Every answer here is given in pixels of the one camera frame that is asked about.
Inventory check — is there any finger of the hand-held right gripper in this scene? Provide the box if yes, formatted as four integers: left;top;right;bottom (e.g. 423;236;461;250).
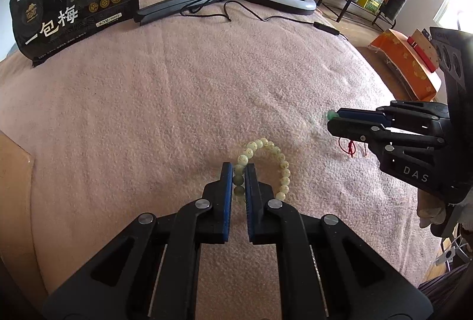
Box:
337;102;450;128
327;118;445;149

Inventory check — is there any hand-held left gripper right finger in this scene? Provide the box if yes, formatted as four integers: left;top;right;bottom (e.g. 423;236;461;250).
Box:
244;163;434;320

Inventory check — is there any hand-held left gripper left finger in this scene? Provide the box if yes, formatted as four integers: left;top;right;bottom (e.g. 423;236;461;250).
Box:
46;162;234;320

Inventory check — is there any red cord green pendant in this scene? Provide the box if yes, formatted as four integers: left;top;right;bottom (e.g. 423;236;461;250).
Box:
327;111;369;157

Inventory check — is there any pale bead bracelet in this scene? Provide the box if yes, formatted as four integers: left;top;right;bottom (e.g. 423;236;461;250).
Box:
232;138;292;203

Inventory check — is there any cardboard box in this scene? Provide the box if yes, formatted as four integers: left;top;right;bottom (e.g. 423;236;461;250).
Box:
0;130;35;177

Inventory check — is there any person's right hand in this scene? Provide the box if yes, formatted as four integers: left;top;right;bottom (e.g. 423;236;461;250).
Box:
417;190;450;230

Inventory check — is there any orange cloth covered table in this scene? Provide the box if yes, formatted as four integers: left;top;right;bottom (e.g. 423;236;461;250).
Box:
370;29;443;102

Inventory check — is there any red flat box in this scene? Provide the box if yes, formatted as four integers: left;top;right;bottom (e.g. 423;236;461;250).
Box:
406;37;439;73

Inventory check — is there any tan flat box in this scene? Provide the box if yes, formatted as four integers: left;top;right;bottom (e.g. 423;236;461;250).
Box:
408;28;441;66

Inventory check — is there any bright window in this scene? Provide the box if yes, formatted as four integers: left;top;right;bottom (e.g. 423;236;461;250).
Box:
434;0;463;33

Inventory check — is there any black folded tripod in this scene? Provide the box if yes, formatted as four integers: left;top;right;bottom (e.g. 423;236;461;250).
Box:
133;0;238;24

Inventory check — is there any black snack bag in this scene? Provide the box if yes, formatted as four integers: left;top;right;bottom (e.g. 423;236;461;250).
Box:
9;0;140;69

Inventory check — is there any black ring light cable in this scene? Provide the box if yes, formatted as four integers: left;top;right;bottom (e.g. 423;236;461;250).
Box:
181;0;349;40

